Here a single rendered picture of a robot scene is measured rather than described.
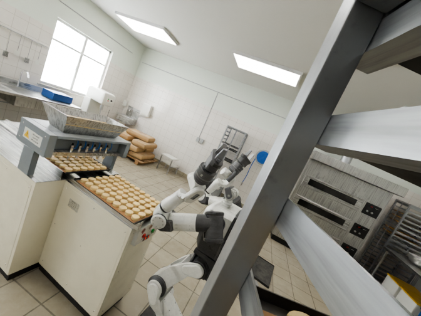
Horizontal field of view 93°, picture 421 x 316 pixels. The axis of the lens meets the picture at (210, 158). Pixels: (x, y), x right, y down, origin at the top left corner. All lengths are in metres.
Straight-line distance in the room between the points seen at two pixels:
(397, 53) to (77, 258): 1.89
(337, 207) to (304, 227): 4.42
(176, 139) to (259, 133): 2.33
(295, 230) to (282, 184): 0.05
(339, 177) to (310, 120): 4.30
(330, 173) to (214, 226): 3.64
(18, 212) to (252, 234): 1.83
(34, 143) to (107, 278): 1.03
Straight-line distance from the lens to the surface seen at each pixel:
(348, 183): 4.56
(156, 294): 1.60
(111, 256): 1.63
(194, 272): 1.39
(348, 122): 0.20
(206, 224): 1.03
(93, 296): 1.89
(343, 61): 0.23
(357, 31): 0.25
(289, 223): 0.20
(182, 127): 5.84
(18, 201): 1.94
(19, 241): 2.02
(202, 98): 5.77
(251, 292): 0.24
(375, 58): 0.25
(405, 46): 0.23
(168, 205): 1.04
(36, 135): 1.75
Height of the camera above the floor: 1.64
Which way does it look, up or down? 8 degrees down
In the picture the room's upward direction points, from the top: 24 degrees clockwise
